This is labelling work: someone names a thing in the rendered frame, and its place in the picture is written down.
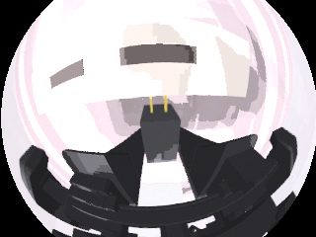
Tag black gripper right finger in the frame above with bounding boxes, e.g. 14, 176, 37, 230
178, 127, 258, 198

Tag dark grey two-prong plug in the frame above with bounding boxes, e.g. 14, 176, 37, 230
139, 95, 182, 163

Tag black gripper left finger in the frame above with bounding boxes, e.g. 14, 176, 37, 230
62, 127, 145, 205

